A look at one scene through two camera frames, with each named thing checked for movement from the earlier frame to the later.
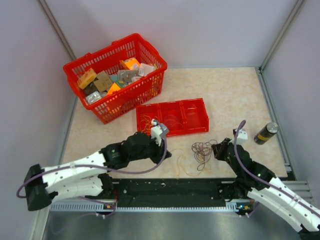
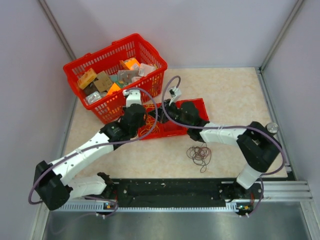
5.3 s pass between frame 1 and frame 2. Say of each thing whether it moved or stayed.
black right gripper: moved
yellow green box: stayed
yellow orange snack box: stayed
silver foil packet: stayed
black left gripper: moved
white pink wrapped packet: stayed
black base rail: stayed
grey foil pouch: stayed
